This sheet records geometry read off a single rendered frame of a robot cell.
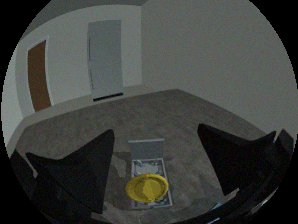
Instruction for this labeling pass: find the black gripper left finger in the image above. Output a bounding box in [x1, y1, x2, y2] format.
[25, 129, 114, 214]

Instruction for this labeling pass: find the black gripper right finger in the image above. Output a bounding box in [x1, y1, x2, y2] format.
[197, 123, 277, 196]

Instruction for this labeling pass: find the yellow plate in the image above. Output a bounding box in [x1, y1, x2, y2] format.
[125, 173, 169, 204]

